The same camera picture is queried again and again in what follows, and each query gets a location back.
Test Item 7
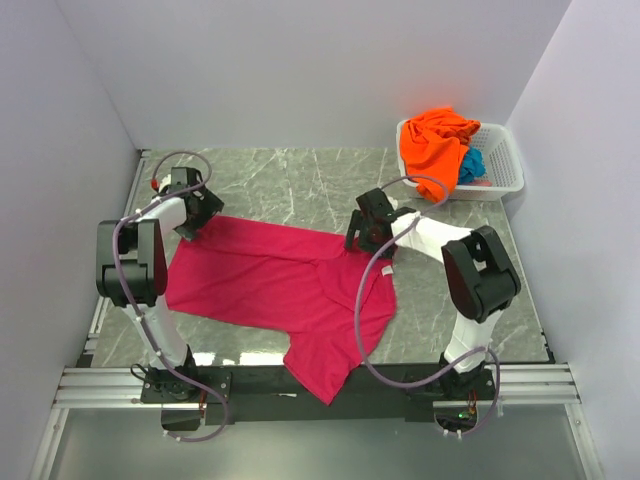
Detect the magenta red t shirt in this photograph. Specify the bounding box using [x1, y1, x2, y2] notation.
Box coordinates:
[165, 216, 397, 374]

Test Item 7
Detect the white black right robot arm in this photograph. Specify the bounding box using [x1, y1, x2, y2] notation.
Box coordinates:
[345, 188, 521, 399]

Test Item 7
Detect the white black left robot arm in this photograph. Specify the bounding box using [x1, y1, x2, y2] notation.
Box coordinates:
[96, 167, 224, 402]

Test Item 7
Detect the orange t shirt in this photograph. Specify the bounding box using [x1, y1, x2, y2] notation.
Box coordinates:
[399, 107, 481, 203]

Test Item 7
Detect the dusty pink t shirt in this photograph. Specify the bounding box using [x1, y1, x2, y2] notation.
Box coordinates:
[469, 179, 493, 188]

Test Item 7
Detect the teal blue t shirt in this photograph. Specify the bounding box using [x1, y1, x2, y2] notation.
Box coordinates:
[458, 147, 486, 185]

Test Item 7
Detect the white plastic laundry basket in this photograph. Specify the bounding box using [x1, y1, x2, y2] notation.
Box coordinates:
[396, 119, 524, 203]

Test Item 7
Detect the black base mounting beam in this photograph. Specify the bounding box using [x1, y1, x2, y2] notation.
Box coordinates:
[140, 363, 495, 431]

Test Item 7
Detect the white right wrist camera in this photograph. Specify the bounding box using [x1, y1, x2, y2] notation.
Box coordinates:
[388, 198, 417, 223]

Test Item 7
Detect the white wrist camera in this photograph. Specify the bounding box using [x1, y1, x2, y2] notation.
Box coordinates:
[150, 175, 172, 195]
[388, 198, 417, 223]

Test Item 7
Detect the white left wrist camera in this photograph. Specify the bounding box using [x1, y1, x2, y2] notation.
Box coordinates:
[150, 175, 172, 195]

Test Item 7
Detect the aluminium extrusion rail frame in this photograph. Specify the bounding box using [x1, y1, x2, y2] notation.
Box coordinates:
[32, 148, 603, 479]

